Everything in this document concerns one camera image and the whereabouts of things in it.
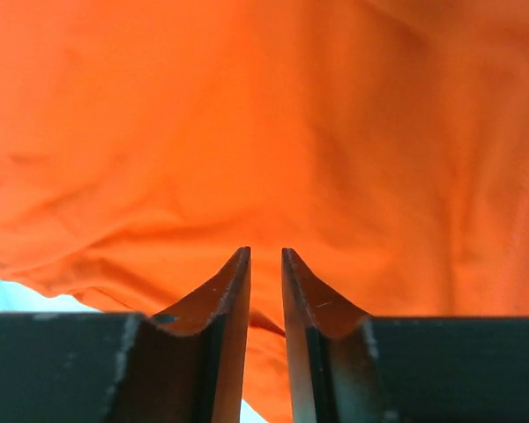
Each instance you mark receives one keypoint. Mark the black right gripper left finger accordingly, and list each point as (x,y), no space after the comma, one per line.
(184,364)

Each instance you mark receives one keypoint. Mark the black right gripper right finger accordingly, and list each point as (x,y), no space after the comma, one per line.
(346,365)

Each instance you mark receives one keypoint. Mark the orange t-shirt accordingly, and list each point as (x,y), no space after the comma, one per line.
(387,142)

